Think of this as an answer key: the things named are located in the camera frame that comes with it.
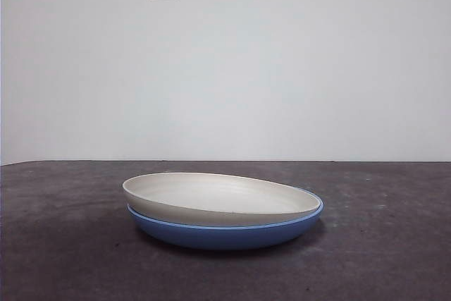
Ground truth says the blue round plate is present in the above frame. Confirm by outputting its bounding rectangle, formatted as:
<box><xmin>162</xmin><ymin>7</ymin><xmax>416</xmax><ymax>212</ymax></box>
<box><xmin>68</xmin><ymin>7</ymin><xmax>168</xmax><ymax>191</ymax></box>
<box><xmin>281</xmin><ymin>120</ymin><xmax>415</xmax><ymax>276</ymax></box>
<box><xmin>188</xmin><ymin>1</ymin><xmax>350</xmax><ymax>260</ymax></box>
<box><xmin>126</xmin><ymin>185</ymin><xmax>323</xmax><ymax>251</ymax></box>

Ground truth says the white round plate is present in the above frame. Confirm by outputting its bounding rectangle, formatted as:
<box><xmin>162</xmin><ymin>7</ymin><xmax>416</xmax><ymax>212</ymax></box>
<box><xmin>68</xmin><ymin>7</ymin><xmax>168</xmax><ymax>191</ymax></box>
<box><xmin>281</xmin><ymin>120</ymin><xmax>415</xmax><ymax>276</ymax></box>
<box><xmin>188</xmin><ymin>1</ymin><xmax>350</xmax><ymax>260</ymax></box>
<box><xmin>122</xmin><ymin>171</ymin><xmax>324</xmax><ymax>227</ymax></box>

